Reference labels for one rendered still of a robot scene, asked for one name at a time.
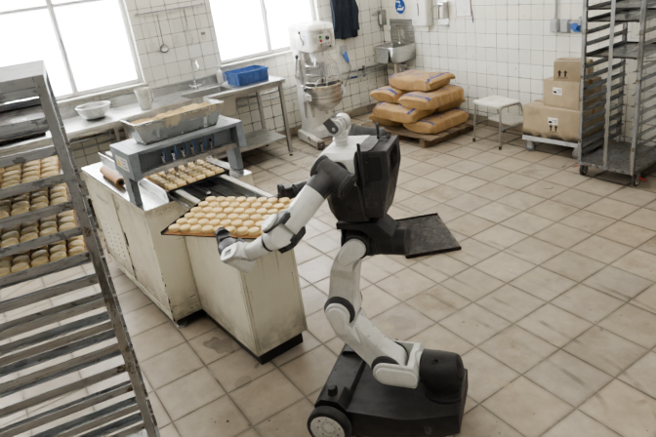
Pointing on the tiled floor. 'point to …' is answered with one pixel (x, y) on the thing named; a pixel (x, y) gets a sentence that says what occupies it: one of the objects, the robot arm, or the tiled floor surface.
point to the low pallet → (426, 134)
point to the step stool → (499, 113)
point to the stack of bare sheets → (429, 235)
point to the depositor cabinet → (150, 241)
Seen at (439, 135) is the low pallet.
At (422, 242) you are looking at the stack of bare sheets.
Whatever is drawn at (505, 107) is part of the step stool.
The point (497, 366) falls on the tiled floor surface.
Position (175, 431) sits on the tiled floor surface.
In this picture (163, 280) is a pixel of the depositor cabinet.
